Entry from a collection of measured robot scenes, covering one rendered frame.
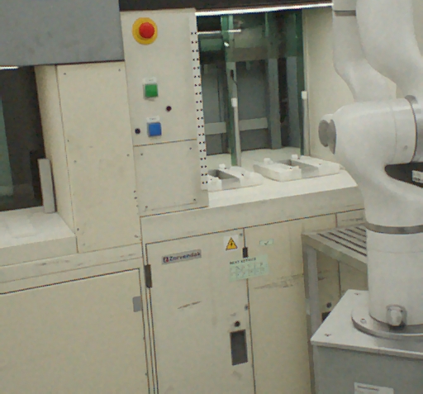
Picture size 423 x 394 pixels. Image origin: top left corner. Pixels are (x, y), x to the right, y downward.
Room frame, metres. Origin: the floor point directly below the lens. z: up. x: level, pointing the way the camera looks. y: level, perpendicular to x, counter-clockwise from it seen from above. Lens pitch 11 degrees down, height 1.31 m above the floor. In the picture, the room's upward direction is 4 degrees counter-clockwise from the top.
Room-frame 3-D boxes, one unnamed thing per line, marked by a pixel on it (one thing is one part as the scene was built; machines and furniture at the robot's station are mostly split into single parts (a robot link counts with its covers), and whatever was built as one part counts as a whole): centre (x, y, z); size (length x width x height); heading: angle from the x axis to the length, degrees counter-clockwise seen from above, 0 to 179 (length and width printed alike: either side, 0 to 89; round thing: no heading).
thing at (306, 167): (2.38, -0.28, 0.89); 0.22 x 0.21 x 0.04; 20
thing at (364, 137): (1.35, -0.31, 1.07); 0.19 x 0.12 x 0.24; 93
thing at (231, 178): (2.29, -0.02, 0.89); 0.22 x 0.21 x 0.04; 20
